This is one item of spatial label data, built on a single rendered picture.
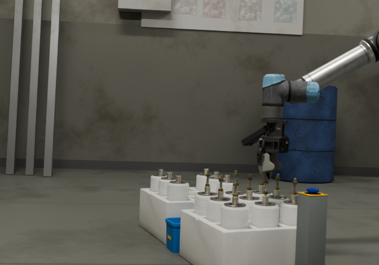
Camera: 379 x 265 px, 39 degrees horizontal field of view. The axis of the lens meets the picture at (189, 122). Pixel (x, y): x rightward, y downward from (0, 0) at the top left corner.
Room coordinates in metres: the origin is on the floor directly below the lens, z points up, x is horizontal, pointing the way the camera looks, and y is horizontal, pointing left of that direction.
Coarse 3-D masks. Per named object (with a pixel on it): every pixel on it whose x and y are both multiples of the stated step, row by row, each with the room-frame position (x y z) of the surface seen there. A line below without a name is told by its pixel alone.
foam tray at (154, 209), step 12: (144, 192) 2.55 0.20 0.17; (156, 192) 2.51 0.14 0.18; (192, 192) 2.57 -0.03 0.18; (144, 204) 2.54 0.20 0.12; (156, 204) 2.38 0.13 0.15; (168, 204) 2.26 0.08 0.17; (180, 204) 2.28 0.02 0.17; (192, 204) 2.30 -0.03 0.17; (144, 216) 2.54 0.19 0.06; (156, 216) 2.38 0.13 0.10; (168, 216) 2.26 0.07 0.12; (144, 228) 2.53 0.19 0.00; (156, 228) 2.37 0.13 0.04
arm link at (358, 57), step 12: (372, 36) 1.99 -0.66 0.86; (360, 48) 1.99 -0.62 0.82; (372, 48) 1.97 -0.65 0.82; (336, 60) 2.00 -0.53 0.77; (348, 60) 1.98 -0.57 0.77; (360, 60) 1.98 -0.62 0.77; (372, 60) 2.00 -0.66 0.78; (312, 72) 2.00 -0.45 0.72; (324, 72) 1.98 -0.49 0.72; (336, 72) 1.98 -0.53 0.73; (348, 72) 2.00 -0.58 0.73; (324, 84) 1.99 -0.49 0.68
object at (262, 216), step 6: (252, 204) 1.90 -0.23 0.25; (252, 210) 1.88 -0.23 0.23; (258, 210) 1.85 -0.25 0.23; (264, 210) 1.85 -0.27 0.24; (270, 210) 1.85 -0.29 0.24; (276, 210) 1.86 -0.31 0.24; (252, 216) 1.88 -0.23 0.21; (258, 216) 1.85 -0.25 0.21; (264, 216) 1.85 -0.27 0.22; (270, 216) 1.85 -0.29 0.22; (276, 216) 1.86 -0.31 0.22; (252, 222) 1.88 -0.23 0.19; (258, 222) 1.85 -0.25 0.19; (264, 222) 1.85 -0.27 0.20; (270, 222) 1.85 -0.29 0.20; (276, 222) 1.86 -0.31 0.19
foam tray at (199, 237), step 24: (192, 216) 2.00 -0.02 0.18; (192, 240) 1.99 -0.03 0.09; (216, 240) 1.80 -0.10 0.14; (240, 240) 1.77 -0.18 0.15; (264, 240) 1.80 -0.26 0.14; (288, 240) 1.84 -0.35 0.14; (192, 264) 1.98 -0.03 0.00; (216, 264) 1.79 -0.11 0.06; (240, 264) 1.77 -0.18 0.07; (264, 264) 1.81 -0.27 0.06; (288, 264) 1.84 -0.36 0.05
